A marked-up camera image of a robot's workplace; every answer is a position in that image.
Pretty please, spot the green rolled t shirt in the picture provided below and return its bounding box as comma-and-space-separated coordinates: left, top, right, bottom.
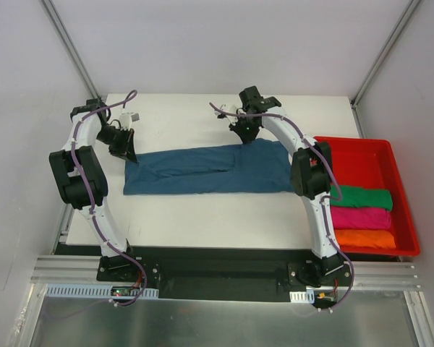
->
330, 185, 393, 211

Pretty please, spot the right slotted cable duct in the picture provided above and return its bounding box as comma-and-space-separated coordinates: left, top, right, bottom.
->
289, 291, 315, 304

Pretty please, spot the aluminium frame post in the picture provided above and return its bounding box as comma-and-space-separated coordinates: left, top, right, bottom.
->
350, 0, 424, 110
39, 0, 106, 100

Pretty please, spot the pink rolled t shirt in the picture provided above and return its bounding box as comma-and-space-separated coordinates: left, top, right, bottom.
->
331, 206, 391, 230

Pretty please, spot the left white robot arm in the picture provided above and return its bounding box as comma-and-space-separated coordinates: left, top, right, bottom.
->
49, 99, 145, 285

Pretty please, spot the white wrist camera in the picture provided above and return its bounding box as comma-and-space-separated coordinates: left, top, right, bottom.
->
214, 104, 238, 119
118, 112, 140, 130

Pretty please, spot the aluminium front rail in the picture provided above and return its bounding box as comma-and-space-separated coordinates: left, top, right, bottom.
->
30, 252, 424, 294

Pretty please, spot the left slotted cable duct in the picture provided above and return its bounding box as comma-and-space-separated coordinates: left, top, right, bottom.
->
46, 284, 159, 301

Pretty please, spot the blue t shirt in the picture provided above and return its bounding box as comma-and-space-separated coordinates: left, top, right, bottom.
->
123, 139, 294, 195

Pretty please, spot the orange rolled t shirt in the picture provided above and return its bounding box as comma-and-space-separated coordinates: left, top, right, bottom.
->
336, 229, 396, 249

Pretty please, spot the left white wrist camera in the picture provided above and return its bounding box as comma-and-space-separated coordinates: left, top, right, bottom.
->
118, 112, 140, 130

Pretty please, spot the right aluminium frame post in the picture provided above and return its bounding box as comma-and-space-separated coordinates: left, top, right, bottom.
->
350, 0, 424, 110

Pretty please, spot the left aluminium frame post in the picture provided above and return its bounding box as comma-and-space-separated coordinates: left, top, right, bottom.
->
39, 0, 106, 100

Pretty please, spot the red plastic bin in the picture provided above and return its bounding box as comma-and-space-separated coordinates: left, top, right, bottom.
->
315, 136, 420, 257

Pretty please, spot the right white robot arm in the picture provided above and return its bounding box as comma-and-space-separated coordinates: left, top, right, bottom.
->
227, 86, 344, 288

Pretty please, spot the slotted cable duct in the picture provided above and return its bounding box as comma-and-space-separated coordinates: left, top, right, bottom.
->
289, 291, 315, 304
46, 284, 159, 301

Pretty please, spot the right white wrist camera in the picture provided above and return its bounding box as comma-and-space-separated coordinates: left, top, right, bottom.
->
214, 104, 238, 119

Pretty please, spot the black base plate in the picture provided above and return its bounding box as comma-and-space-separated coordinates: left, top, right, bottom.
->
96, 247, 352, 302

